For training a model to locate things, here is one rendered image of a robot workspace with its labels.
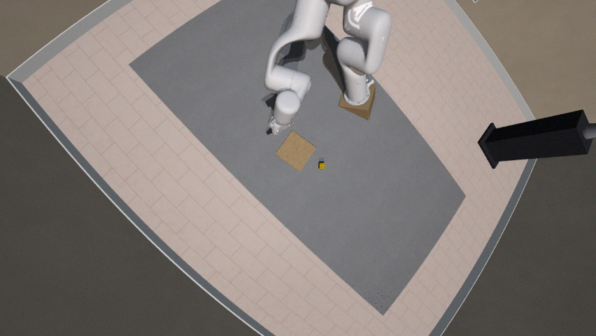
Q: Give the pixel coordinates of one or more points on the light orange mat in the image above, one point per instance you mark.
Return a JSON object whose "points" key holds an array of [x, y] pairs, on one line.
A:
{"points": [[295, 150]]}

